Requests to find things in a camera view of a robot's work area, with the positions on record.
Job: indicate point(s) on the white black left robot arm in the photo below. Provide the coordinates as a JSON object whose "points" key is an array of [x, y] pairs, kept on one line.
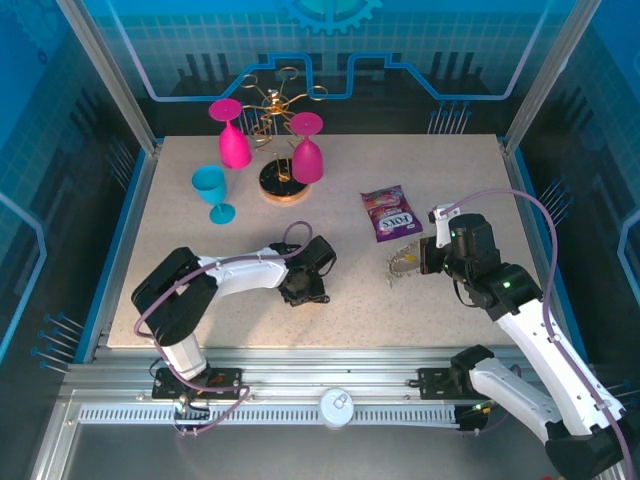
{"points": [[240, 272]]}

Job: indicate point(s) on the aluminium frame post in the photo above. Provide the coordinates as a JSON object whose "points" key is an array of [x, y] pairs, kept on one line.
{"points": [[115, 75], [550, 75]]}

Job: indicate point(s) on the blue plastic goblet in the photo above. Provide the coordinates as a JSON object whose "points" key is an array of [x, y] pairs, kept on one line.
{"points": [[210, 185]]}

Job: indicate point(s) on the aluminium front rail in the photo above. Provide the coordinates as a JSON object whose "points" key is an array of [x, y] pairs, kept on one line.
{"points": [[325, 365]]}

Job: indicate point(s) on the purple candy bag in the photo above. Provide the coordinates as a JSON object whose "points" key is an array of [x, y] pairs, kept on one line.
{"points": [[390, 220]]}

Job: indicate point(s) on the tall pink plastic goblet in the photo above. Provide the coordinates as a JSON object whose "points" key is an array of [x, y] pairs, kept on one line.
{"points": [[234, 150]]}

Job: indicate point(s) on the white round can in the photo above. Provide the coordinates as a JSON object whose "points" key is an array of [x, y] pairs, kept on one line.
{"points": [[336, 407]]}

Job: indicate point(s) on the short pink plastic goblet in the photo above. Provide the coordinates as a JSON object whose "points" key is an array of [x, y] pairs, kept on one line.
{"points": [[306, 162]]}

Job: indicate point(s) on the aluminium side rail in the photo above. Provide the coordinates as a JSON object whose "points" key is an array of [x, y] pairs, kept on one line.
{"points": [[122, 250], [531, 210]]}

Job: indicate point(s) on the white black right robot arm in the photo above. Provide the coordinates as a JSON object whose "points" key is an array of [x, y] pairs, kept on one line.
{"points": [[530, 340]]}

